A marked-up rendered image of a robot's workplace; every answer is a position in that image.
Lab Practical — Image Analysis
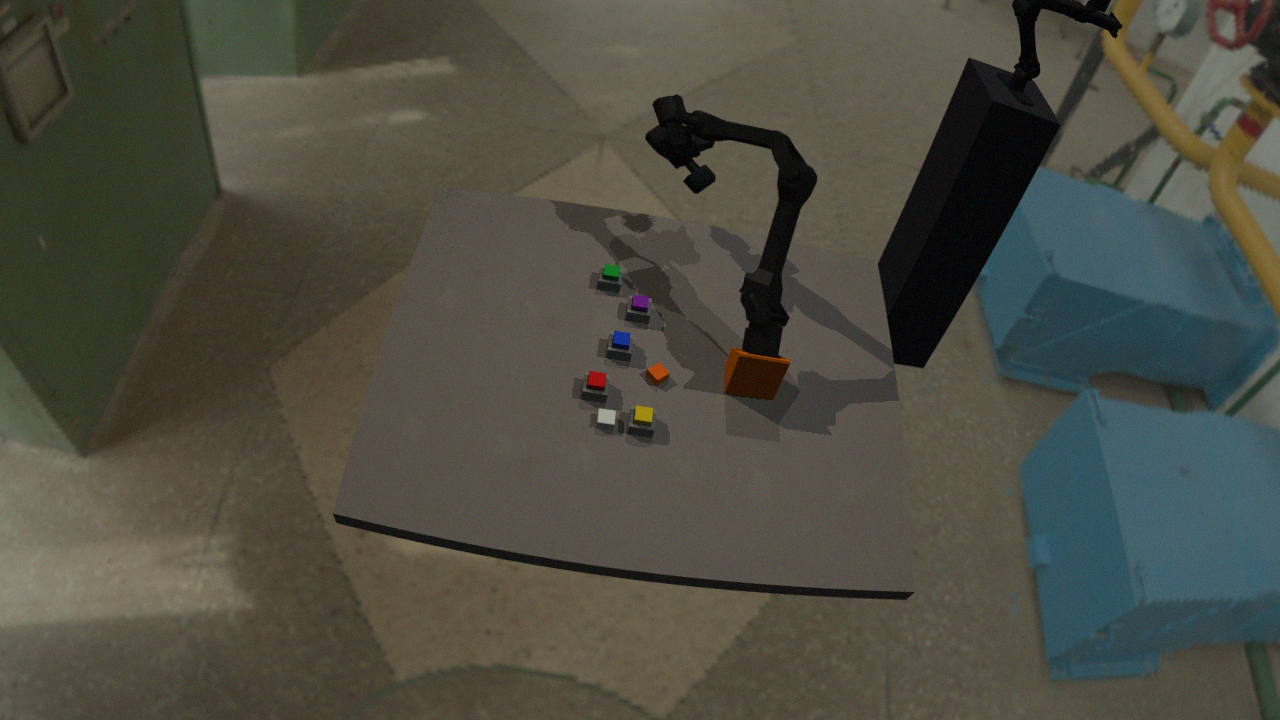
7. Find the green button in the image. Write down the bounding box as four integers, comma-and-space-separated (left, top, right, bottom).
596, 264, 623, 292

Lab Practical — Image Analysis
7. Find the purple button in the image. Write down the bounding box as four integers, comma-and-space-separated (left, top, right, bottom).
625, 293, 652, 324

